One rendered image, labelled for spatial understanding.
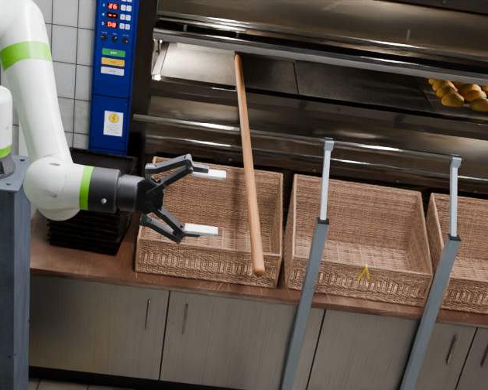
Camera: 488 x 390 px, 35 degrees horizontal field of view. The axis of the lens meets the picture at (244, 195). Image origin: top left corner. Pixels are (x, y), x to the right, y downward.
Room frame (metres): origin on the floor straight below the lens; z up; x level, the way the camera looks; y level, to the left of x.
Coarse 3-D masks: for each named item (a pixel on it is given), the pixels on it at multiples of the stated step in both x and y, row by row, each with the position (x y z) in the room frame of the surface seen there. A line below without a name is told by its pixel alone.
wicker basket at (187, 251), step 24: (216, 168) 2.93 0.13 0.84; (240, 168) 2.94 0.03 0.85; (168, 192) 2.89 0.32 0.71; (192, 192) 2.90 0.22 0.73; (216, 192) 2.90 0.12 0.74; (240, 192) 2.91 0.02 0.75; (264, 192) 2.93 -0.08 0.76; (192, 216) 2.87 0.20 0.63; (216, 216) 2.88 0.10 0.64; (264, 216) 2.90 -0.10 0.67; (144, 240) 2.45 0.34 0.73; (168, 240) 2.70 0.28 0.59; (192, 240) 2.73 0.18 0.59; (216, 240) 2.76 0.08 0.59; (240, 240) 2.80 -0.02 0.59; (264, 240) 2.83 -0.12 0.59; (144, 264) 2.45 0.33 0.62; (168, 264) 2.53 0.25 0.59; (216, 264) 2.58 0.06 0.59; (240, 264) 2.61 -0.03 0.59; (264, 264) 2.49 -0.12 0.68
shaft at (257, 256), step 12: (240, 60) 3.27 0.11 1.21; (240, 72) 3.11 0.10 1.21; (240, 84) 2.97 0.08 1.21; (240, 96) 2.84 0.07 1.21; (240, 108) 2.72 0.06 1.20; (240, 120) 2.62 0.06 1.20; (252, 156) 2.32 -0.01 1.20; (252, 168) 2.22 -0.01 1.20; (252, 180) 2.13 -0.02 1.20; (252, 192) 2.06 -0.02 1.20; (252, 204) 1.98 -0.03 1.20; (252, 216) 1.91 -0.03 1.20; (252, 228) 1.85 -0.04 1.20; (252, 240) 1.79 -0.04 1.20; (252, 252) 1.74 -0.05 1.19
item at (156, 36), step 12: (156, 36) 2.80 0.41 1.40; (168, 36) 2.80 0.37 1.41; (180, 36) 2.81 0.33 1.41; (216, 48) 2.81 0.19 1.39; (228, 48) 2.82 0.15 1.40; (240, 48) 2.82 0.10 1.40; (252, 48) 2.82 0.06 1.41; (264, 48) 2.83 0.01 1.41; (312, 60) 2.84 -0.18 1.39; (324, 60) 2.84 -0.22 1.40; (336, 60) 2.85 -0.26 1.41; (348, 60) 2.85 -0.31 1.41; (396, 60) 3.05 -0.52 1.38; (396, 72) 2.86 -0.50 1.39; (408, 72) 2.87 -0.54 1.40; (420, 72) 2.87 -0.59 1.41; (432, 72) 2.87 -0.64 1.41; (480, 72) 3.08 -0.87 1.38; (480, 84) 2.88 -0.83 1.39
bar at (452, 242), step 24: (144, 120) 2.57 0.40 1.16; (168, 120) 2.58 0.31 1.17; (312, 144) 2.62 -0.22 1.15; (336, 144) 2.62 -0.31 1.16; (360, 144) 2.64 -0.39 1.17; (456, 168) 2.65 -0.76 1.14; (456, 192) 2.58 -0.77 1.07; (456, 216) 2.51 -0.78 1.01; (312, 240) 2.43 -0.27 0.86; (456, 240) 2.43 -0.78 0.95; (312, 264) 2.39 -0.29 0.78; (312, 288) 2.40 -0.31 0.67; (432, 288) 2.45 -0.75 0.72; (432, 312) 2.43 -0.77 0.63; (288, 360) 2.39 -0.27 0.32; (288, 384) 2.39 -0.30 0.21; (408, 384) 2.43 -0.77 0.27
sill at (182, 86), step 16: (160, 80) 2.95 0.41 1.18; (176, 80) 2.97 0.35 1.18; (192, 80) 3.00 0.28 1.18; (224, 96) 2.97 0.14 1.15; (256, 96) 2.97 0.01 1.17; (272, 96) 2.98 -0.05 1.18; (288, 96) 3.00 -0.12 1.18; (304, 96) 3.03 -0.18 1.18; (336, 112) 3.00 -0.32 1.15; (352, 112) 3.00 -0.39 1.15; (368, 112) 3.01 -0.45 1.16; (384, 112) 3.01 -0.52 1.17; (400, 112) 3.02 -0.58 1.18; (416, 112) 3.05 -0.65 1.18; (464, 128) 3.04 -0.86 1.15; (480, 128) 3.04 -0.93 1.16
